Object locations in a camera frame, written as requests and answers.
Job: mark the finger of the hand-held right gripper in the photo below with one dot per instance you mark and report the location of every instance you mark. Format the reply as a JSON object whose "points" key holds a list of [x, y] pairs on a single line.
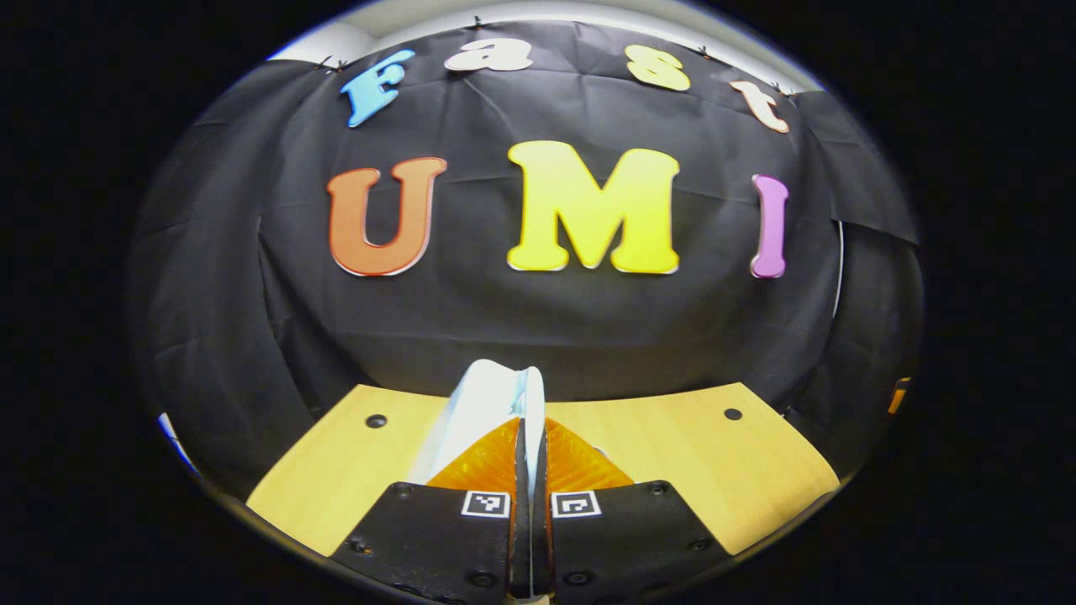
{"points": [[899, 395]]}

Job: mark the light blue suitcase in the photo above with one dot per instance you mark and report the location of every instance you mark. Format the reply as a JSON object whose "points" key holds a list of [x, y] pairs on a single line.
{"points": [[479, 403]]}

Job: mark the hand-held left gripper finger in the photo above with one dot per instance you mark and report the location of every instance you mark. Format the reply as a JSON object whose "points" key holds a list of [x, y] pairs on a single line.
{"points": [[540, 538], [521, 538]]}

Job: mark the white printed object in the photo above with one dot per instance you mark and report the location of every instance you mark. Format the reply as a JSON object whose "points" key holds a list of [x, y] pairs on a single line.
{"points": [[176, 441]]}

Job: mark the black backdrop cloth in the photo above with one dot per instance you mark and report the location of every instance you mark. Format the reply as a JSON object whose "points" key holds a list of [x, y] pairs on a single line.
{"points": [[588, 328]]}

